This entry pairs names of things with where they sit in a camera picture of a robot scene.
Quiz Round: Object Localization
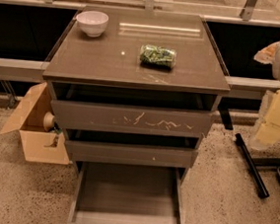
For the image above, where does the grey drawer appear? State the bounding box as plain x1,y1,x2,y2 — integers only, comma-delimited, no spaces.
51,100,213,137
65,162,184,224
65,140,198,168

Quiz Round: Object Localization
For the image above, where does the open cardboard box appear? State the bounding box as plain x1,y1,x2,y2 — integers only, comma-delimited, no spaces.
0,83,70,165

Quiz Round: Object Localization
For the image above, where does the black metal stand leg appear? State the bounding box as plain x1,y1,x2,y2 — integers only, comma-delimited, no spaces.
235,133,270,199

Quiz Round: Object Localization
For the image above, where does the grey middle drawer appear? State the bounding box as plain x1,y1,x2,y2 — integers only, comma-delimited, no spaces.
65,140,198,168

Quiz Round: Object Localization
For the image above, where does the white ceramic bowl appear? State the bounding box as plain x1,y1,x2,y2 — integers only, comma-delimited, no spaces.
76,11,109,37

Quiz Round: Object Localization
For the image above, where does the round beige object in box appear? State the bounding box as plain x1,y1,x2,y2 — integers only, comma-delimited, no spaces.
42,112,55,132

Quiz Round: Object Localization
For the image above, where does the grey drawer cabinet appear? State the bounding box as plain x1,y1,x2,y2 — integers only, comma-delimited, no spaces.
28,0,238,224

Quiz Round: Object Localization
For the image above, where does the green drink can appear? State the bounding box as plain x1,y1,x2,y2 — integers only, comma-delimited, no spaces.
139,44,176,69

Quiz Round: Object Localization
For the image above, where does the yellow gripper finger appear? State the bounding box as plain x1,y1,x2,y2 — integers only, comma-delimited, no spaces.
248,90,280,150
254,41,278,65

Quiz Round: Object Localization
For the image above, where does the grey bottom drawer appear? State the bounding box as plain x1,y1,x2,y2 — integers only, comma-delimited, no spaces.
65,162,184,224

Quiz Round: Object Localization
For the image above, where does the grey top drawer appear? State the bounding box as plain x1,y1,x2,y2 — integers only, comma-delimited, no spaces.
51,100,213,137

